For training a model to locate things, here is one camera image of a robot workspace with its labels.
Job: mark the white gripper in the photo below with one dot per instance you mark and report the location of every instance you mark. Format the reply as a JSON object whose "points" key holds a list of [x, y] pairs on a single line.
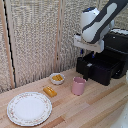
{"points": [[87, 45]]}

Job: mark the orange striped food block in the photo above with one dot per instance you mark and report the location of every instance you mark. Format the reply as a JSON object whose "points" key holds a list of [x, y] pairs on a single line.
{"points": [[50, 91]]}

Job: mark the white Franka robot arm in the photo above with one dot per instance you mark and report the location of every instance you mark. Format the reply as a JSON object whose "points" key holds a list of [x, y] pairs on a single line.
{"points": [[96, 23]]}

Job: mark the pink cup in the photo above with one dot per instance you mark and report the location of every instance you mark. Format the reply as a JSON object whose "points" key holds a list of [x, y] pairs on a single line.
{"points": [[78, 86]]}

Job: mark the yellow food pieces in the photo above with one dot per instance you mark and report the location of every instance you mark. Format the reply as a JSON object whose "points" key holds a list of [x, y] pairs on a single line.
{"points": [[57, 78]]}

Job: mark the small white bowl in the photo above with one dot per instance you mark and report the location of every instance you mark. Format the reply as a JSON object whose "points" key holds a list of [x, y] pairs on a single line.
{"points": [[57, 82]]}

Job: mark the beige woven folding screen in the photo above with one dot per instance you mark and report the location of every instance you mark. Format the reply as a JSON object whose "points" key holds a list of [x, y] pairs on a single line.
{"points": [[33, 40]]}

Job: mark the white floral rim plate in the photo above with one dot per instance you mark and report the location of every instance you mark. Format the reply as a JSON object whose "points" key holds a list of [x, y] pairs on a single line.
{"points": [[29, 108]]}

